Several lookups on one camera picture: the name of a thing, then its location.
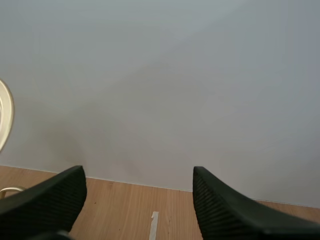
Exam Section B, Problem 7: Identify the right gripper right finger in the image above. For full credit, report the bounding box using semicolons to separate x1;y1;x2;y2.
192;166;320;240

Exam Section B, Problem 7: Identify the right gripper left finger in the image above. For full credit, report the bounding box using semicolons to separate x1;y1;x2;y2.
0;165;88;240

